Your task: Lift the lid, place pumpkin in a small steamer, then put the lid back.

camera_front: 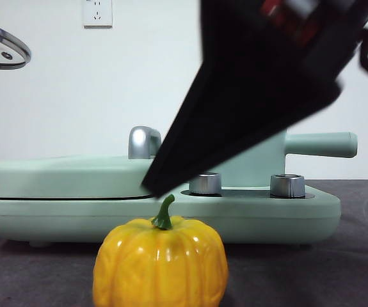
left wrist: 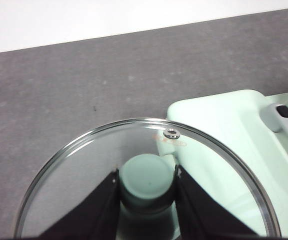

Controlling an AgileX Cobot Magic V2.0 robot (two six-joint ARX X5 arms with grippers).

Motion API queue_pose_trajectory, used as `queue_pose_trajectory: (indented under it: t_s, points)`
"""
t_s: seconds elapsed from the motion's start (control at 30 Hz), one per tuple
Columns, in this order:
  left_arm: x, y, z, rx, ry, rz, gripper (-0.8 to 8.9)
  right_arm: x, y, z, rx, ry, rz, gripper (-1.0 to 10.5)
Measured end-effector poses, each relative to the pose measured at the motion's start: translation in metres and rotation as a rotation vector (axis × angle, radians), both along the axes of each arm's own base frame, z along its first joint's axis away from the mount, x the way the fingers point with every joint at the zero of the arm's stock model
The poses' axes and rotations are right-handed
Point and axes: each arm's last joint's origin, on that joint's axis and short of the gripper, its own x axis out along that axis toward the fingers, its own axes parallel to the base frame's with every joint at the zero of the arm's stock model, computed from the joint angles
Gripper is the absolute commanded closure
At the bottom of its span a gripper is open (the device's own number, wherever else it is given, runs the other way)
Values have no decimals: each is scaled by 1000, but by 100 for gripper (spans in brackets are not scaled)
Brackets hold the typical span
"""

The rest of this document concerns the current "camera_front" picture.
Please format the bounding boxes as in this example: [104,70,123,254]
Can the mint green pot with handle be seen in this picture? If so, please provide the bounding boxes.
[217,131,358,189]

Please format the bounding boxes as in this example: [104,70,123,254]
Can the yellow plastic pumpkin green stem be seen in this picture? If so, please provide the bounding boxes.
[92,194,229,307]

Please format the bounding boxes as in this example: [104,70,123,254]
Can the silver control knob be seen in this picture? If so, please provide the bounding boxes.
[188,172,222,196]
[269,173,306,198]

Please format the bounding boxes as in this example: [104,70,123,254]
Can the glass pot lid green knob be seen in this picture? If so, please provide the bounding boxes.
[0,19,32,70]

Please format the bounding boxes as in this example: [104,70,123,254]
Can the mint green breakfast machine base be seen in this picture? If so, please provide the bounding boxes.
[0,172,342,249]

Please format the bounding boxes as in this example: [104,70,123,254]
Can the white wall socket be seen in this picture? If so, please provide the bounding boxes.
[83,0,113,29]

